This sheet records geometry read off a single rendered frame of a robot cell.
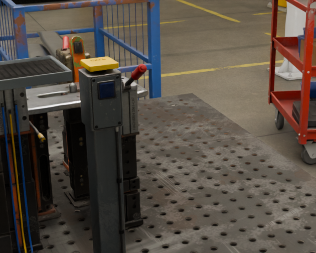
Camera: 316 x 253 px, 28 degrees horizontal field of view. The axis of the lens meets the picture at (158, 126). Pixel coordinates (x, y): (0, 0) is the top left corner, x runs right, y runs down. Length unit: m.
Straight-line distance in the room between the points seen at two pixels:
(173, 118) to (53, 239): 0.90
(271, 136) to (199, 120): 1.84
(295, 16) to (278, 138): 1.55
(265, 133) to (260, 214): 2.52
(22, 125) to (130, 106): 0.25
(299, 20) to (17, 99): 4.17
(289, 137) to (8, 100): 2.91
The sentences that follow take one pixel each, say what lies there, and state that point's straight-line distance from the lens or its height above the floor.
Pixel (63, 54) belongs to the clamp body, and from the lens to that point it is 1.74.
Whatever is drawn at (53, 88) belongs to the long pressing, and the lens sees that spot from 1.65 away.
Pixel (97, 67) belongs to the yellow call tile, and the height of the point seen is 1.16.
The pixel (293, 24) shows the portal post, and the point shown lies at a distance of 5.34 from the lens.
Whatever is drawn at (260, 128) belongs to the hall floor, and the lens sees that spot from 4.20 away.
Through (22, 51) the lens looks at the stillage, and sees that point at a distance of 3.34.
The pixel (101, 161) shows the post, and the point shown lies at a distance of 1.28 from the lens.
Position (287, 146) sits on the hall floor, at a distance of 3.92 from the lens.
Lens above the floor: 1.46
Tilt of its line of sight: 20 degrees down
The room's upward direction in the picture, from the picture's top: 1 degrees counter-clockwise
